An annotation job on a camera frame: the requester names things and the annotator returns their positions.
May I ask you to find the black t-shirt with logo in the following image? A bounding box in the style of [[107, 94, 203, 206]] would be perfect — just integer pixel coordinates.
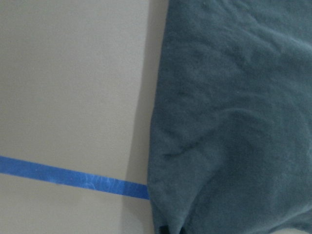
[[148, 0, 312, 234]]

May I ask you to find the brown paper table mat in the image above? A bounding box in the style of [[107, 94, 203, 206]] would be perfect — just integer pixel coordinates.
[[0, 0, 312, 234]]

